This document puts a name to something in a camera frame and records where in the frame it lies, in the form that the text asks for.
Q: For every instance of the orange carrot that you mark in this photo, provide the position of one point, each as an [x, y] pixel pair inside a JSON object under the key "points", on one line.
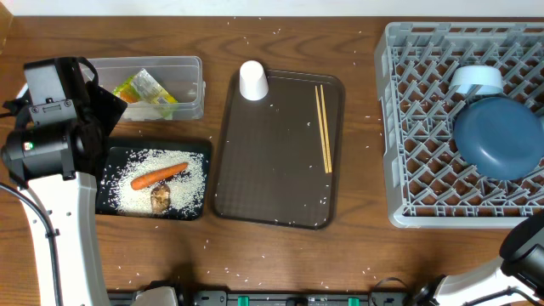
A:
{"points": [[151, 178]]}

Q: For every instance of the white tissue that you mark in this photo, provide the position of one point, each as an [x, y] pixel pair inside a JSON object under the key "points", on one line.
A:
{"points": [[143, 111]]}

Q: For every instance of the white rice pile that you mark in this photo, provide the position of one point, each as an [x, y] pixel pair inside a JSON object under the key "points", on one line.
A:
{"points": [[186, 188]]}

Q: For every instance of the brown food scrap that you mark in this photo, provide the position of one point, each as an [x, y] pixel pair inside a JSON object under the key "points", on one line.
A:
{"points": [[160, 198]]}

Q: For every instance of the dark brown serving tray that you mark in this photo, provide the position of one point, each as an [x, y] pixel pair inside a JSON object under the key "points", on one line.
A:
{"points": [[270, 162]]}

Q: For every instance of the light blue bowl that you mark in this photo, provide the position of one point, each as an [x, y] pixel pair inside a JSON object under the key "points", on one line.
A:
{"points": [[488, 78]]}

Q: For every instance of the grey dishwasher rack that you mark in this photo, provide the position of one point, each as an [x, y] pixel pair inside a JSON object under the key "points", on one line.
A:
{"points": [[428, 183]]}

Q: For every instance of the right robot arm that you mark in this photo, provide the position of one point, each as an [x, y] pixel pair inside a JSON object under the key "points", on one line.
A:
{"points": [[516, 275]]}

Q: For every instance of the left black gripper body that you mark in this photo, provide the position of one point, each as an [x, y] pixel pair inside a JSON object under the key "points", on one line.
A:
{"points": [[105, 109]]}

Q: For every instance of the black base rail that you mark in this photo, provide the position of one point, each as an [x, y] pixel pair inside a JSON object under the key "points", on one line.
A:
{"points": [[219, 298]]}

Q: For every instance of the wooden chopstick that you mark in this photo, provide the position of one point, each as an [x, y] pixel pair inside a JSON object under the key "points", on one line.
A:
{"points": [[325, 126], [322, 136]]}

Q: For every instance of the black waste tray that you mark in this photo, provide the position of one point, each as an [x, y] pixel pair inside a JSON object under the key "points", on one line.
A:
{"points": [[118, 156]]}

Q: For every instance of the clear plastic bin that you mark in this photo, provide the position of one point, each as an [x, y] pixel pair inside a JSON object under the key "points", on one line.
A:
{"points": [[181, 76]]}

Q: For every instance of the dark blue plate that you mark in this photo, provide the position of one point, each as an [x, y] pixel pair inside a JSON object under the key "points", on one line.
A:
{"points": [[502, 138]]}

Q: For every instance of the white plastic cup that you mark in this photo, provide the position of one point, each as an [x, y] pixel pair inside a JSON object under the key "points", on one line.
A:
{"points": [[253, 83]]}

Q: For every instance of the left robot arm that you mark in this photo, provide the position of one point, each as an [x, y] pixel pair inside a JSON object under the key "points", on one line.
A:
{"points": [[60, 209]]}

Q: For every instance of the foil snack wrapper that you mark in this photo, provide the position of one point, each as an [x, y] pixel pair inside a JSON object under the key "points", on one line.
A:
{"points": [[144, 87]]}

